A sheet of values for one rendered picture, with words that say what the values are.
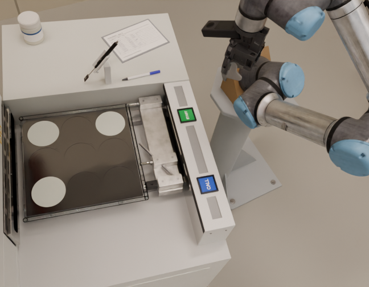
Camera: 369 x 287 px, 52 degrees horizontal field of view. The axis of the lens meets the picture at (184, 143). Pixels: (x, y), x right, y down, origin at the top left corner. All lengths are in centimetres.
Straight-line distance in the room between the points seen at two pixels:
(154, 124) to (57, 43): 46
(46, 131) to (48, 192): 22
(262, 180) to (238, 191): 17
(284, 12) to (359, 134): 36
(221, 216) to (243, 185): 115
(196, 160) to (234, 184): 108
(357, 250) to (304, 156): 62
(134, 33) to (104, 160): 52
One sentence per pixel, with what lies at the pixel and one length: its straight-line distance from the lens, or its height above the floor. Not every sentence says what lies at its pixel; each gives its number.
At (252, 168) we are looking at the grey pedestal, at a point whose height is 2.
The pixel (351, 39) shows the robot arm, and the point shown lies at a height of 142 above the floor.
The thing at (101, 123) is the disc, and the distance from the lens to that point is 133.
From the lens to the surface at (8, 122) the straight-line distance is 134.
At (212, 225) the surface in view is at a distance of 113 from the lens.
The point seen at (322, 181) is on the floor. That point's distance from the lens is 250.
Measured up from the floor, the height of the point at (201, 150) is 96.
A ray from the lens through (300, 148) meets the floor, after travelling 255.
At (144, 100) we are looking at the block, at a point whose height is 91.
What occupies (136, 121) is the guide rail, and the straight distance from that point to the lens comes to 140.
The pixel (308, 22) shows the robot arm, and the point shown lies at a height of 149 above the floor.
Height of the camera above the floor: 200
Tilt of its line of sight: 58 degrees down
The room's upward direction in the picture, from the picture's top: 13 degrees clockwise
